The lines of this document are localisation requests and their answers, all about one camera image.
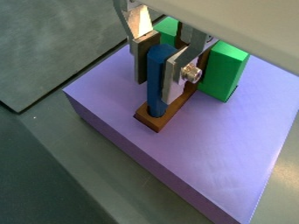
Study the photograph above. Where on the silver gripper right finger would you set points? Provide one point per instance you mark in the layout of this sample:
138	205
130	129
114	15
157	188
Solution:
180	69

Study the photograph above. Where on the blue hexagonal peg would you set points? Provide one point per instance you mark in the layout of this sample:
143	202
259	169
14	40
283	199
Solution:
156	56

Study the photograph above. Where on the purple rectangular base block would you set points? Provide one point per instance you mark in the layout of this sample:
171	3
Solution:
215	152

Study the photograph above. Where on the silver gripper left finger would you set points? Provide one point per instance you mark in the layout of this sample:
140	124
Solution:
140	33

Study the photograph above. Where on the brown L-shaped socket board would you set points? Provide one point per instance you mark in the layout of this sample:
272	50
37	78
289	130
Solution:
155	123

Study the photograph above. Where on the green block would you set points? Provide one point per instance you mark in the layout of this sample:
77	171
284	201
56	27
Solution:
221	63

